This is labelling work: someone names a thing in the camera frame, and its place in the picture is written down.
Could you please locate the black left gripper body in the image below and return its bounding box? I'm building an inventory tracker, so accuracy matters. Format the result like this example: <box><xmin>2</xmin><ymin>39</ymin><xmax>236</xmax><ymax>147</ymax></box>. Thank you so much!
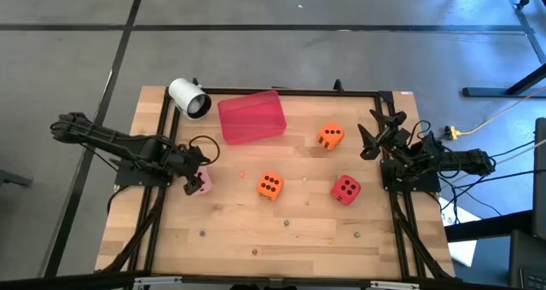
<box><xmin>170</xmin><ymin>143</ymin><xmax>206</xmax><ymax>179</ymax></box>

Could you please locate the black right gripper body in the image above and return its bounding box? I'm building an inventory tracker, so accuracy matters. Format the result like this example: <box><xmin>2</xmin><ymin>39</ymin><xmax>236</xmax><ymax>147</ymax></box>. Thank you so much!
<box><xmin>378</xmin><ymin>125</ymin><xmax>422</xmax><ymax>165</ymax></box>

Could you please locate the pink foam die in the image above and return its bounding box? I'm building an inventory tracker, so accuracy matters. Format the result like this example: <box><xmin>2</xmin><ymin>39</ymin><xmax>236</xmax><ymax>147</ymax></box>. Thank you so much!
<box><xmin>194</xmin><ymin>165</ymin><xmax>214</xmax><ymax>196</ymax></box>

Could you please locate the orange foam die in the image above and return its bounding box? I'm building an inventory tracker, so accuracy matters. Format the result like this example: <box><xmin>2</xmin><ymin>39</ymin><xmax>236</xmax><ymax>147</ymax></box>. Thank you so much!
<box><xmin>256</xmin><ymin>171</ymin><xmax>286</xmax><ymax>202</ymax></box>
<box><xmin>316</xmin><ymin>122</ymin><xmax>346</xmax><ymax>152</ymax></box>

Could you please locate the red foam die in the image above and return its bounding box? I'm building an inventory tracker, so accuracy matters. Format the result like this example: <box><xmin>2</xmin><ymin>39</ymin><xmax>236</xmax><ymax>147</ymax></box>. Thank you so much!
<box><xmin>329</xmin><ymin>174</ymin><xmax>363</xmax><ymax>206</ymax></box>

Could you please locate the pink translucent plastic bin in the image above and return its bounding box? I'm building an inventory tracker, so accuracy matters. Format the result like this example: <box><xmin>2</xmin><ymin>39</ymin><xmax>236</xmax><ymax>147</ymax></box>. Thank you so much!
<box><xmin>217</xmin><ymin>90</ymin><xmax>288</xmax><ymax>147</ymax></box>

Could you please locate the black table leg foot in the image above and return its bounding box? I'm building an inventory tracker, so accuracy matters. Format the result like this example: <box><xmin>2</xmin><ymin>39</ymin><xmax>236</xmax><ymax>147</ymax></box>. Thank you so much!
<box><xmin>462</xmin><ymin>62</ymin><xmax>546</xmax><ymax>99</ymax></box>

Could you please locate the black floor beam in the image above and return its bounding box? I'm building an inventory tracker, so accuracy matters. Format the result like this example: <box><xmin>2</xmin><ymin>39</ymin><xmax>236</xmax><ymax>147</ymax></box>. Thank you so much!
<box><xmin>443</xmin><ymin>209</ymin><xmax>535</xmax><ymax>243</ymax></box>

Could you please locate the white paper sheet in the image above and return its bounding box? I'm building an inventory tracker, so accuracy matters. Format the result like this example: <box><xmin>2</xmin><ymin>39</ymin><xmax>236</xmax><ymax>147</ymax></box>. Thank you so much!
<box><xmin>438</xmin><ymin>194</ymin><xmax>482</xmax><ymax>269</ymax></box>

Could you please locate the black crossbar with silver brackets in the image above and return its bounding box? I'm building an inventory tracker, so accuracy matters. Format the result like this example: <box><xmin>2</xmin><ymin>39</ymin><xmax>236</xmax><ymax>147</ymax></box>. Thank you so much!
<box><xmin>0</xmin><ymin>269</ymin><xmax>546</xmax><ymax>290</ymax></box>

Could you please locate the dark upright panel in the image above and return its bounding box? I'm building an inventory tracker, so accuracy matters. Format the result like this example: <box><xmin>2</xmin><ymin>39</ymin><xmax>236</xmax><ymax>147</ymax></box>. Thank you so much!
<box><xmin>532</xmin><ymin>116</ymin><xmax>546</xmax><ymax>241</ymax></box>

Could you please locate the black box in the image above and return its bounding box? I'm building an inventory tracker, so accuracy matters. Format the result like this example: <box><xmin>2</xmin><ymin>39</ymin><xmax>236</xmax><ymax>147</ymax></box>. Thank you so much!
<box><xmin>508</xmin><ymin>229</ymin><xmax>546</xmax><ymax>290</ymax></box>

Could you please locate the grey floor object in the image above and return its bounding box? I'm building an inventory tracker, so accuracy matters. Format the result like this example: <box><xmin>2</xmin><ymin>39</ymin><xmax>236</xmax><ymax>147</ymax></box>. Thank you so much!
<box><xmin>0</xmin><ymin>168</ymin><xmax>34</xmax><ymax>189</ymax></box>

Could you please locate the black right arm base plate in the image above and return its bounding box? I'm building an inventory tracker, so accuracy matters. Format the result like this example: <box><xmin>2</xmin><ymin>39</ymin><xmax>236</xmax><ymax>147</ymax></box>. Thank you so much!
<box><xmin>380</xmin><ymin>157</ymin><xmax>442</xmax><ymax>194</ymax></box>

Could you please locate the yellow extension cord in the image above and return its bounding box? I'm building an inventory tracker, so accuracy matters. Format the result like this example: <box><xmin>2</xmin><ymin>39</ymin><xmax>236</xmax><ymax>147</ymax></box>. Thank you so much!
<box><xmin>442</xmin><ymin>84</ymin><xmax>546</xmax><ymax>142</ymax></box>

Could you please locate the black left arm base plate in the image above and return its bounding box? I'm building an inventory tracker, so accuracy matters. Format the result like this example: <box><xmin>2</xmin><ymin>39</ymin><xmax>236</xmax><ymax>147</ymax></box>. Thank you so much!
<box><xmin>114</xmin><ymin>156</ymin><xmax>174</xmax><ymax>189</ymax></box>

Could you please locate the white cylindrical camera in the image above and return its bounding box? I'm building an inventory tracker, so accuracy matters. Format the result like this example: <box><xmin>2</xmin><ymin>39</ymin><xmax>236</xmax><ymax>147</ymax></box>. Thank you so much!
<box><xmin>167</xmin><ymin>77</ymin><xmax>213</xmax><ymax>121</ymax></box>

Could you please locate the black aluminium table frame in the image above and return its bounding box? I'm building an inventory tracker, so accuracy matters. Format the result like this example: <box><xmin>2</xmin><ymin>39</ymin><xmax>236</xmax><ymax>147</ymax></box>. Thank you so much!
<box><xmin>96</xmin><ymin>78</ymin><xmax>456</xmax><ymax>282</ymax></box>

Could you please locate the black floor cable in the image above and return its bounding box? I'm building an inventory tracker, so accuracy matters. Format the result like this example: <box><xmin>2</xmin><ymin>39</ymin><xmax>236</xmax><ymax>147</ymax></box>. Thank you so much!
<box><xmin>439</xmin><ymin>168</ymin><xmax>546</xmax><ymax>212</ymax></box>

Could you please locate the grey metal floor rail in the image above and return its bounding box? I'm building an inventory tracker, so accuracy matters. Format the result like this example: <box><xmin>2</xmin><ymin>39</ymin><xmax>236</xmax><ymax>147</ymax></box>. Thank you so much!
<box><xmin>502</xmin><ymin>0</ymin><xmax>546</xmax><ymax>66</ymax></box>

